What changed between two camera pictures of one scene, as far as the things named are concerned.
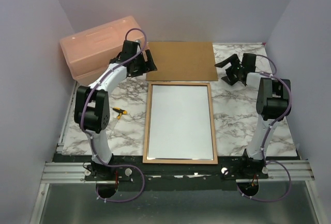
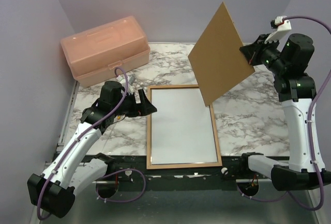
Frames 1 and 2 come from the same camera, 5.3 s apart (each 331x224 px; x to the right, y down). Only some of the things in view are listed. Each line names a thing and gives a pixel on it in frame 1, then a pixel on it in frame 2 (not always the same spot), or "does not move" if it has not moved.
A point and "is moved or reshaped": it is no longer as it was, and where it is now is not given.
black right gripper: x=230 y=79 → x=252 y=51
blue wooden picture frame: x=147 y=125 is moved or reshaped
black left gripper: x=147 y=66 → x=148 y=107
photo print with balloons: x=180 y=123 does not move
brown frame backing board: x=182 y=61 → x=218 y=63
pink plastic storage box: x=88 y=53 does not move
